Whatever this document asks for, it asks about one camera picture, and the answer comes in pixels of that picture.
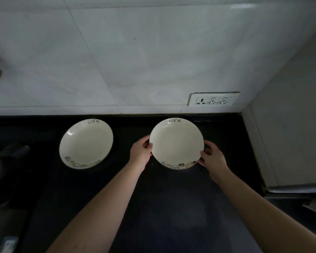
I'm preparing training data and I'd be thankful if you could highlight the dark gas stove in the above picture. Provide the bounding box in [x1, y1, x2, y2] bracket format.
[0, 143, 32, 211]

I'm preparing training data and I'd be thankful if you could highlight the white wall socket panel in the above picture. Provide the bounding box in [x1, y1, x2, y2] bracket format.
[187, 92, 240, 107]

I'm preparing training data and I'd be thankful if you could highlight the person's right hand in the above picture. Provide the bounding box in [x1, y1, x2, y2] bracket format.
[198, 140, 230, 175]

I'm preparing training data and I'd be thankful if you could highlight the white printed ceramic plate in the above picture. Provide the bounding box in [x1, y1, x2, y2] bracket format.
[59, 119, 114, 170]
[149, 118, 205, 170]

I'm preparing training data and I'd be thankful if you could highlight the person's left hand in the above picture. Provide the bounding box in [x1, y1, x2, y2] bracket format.
[129, 135, 154, 167]

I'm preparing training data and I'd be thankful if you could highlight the person's right forearm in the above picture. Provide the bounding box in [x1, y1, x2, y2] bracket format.
[209, 167, 316, 253]

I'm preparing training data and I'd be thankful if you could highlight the person's left forearm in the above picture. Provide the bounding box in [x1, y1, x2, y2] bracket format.
[46, 161, 145, 253]

